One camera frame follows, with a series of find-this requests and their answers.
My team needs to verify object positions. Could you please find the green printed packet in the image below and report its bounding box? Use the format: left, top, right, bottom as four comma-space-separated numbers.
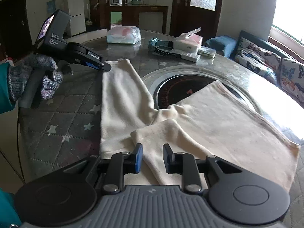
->
197, 47, 216, 59

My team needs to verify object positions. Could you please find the white refrigerator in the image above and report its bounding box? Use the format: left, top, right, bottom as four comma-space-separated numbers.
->
62, 0, 87, 37

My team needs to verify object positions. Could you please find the person's teal jacket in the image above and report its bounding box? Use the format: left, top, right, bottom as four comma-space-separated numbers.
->
0, 187, 23, 228

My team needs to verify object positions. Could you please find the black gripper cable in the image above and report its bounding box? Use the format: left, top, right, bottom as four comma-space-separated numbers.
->
16, 106, 26, 186

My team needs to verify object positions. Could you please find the teal plastic gadget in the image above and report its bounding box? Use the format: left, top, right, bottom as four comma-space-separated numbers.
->
148, 37, 174, 51

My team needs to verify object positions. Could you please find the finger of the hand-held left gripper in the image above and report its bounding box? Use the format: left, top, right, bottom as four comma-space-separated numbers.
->
82, 60, 112, 72

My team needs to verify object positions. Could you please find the clear bag of pink packets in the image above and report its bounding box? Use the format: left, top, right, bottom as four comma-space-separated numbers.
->
106, 26, 141, 44

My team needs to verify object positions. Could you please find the butterfly print pillow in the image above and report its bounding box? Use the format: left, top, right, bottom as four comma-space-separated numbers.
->
277, 58, 304, 101
234, 38, 282, 85

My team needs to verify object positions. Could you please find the cream fleece garment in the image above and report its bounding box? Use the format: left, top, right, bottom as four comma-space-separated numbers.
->
98, 58, 301, 193

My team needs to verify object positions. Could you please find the pink tissue packet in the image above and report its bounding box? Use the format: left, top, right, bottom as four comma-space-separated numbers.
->
174, 27, 203, 53

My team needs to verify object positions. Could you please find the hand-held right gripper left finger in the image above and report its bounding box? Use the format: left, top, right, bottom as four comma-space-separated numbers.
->
63, 143, 143, 194

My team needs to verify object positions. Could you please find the blue sofa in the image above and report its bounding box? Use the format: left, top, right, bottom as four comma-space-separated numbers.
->
205, 30, 304, 100

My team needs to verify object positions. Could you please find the black round induction cooker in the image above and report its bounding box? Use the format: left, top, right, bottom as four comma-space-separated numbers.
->
141, 68, 260, 117

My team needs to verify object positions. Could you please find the person's left hand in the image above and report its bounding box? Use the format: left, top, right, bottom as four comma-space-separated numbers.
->
7, 53, 74, 101

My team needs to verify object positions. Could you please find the black ribbed strap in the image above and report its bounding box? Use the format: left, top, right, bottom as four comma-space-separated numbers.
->
153, 48, 182, 59

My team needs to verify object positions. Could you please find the window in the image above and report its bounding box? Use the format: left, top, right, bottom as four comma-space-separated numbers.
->
268, 0, 304, 44

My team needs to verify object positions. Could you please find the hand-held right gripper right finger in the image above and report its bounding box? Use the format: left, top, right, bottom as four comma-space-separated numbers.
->
162, 144, 243, 194

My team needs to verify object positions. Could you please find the white cardboard box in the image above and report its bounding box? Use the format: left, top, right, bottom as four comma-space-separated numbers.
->
174, 48, 201, 63

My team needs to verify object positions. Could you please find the dark door with frosted glass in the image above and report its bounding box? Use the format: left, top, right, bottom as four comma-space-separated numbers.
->
170, 0, 225, 38

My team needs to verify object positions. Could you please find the dark plain door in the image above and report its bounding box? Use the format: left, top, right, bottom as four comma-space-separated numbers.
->
0, 0, 26, 60

